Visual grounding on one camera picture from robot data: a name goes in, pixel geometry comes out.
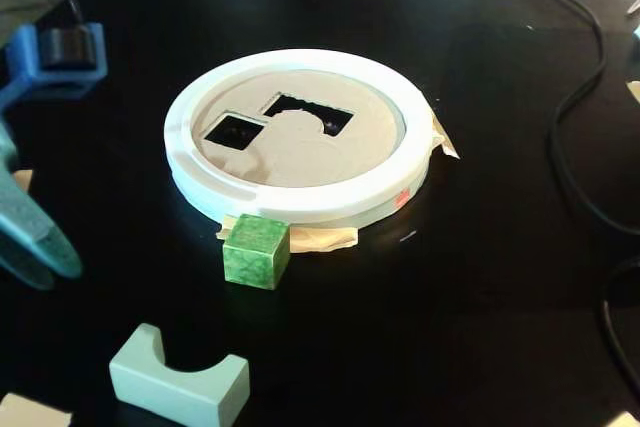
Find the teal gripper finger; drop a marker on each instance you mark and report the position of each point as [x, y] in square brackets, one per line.
[30, 207]
[30, 267]

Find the green square block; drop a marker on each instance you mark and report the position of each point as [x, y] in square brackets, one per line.
[250, 257]

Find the mint arch shaped block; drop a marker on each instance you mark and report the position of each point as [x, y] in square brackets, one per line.
[150, 387]

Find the white round shape sorter lid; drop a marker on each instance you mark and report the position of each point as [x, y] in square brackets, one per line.
[300, 208]

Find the long beige masking tape strip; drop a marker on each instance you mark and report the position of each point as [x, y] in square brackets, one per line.
[325, 240]

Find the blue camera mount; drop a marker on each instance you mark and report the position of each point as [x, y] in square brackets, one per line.
[96, 54]

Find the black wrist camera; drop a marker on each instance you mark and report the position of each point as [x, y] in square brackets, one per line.
[65, 44]

